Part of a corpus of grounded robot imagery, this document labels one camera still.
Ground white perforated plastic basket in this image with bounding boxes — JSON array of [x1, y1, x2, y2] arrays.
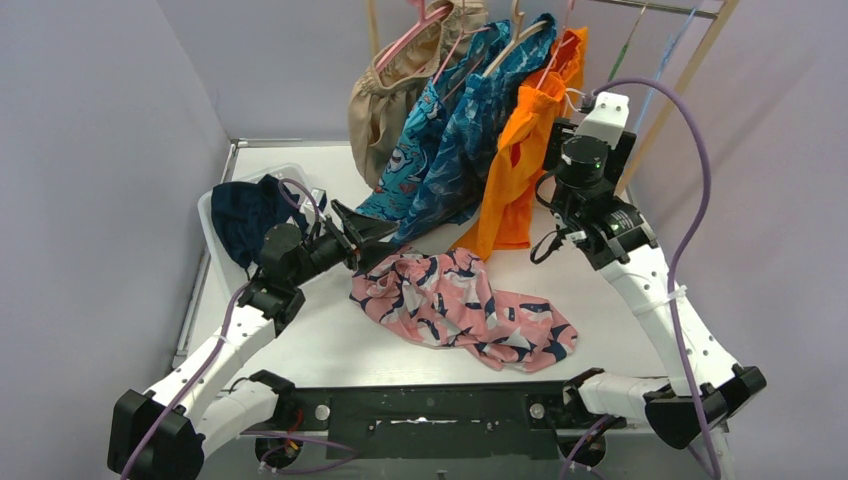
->
[[197, 163, 328, 297]]

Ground pink shark print shorts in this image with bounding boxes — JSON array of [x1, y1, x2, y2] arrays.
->
[[350, 248, 579, 373]]

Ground navy blue shorts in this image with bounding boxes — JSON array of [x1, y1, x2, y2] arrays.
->
[[211, 174, 319, 270]]

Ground green plastic hanger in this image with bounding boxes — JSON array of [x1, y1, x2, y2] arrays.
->
[[607, 1, 649, 82]]

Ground light blue wire hanger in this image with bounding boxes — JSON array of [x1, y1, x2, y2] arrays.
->
[[633, 7, 698, 133]]

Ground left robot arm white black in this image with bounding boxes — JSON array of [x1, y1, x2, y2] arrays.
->
[[107, 200, 398, 479]]

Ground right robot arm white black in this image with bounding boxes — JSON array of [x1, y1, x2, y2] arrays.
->
[[543, 118, 767, 450]]

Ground light blue shark shorts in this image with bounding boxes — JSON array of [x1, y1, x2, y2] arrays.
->
[[354, 19, 513, 223]]

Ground orange shorts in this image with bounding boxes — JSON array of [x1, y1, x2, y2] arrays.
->
[[453, 27, 589, 260]]

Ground dark blue whale shorts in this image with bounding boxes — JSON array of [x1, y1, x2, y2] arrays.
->
[[393, 13, 557, 244]]

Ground wooden hanger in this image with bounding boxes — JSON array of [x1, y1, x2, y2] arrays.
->
[[482, 0, 550, 78]]

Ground beige shorts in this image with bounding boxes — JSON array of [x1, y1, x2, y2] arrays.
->
[[347, 1, 455, 189]]

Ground thin pink hanger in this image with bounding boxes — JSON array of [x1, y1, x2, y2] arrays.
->
[[431, 1, 489, 94]]

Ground pink plastic hanger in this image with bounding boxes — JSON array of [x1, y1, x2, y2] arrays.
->
[[375, 0, 453, 72]]

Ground wooden clothes rack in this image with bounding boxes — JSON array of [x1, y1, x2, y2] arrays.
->
[[361, 1, 740, 193]]

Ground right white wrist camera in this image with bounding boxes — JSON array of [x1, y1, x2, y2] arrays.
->
[[575, 91, 630, 149]]

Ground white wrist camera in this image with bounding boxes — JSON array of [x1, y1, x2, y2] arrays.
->
[[575, 91, 630, 149], [299, 188, 327, 225]]

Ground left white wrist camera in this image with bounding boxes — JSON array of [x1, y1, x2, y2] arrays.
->
[[299, 188, 327, 225]]

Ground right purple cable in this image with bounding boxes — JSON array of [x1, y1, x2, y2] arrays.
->
[[556, 76, 723, 480]]

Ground purple cable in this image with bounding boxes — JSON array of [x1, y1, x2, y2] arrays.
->
[[556, 76, 723, 480], [117, 177, 362, 480]]

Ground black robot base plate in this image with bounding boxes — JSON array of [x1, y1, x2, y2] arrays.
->
[[261, 381, 600, 460]]

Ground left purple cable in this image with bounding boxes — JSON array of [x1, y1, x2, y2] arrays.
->
[[117, 177, 362, 480]]

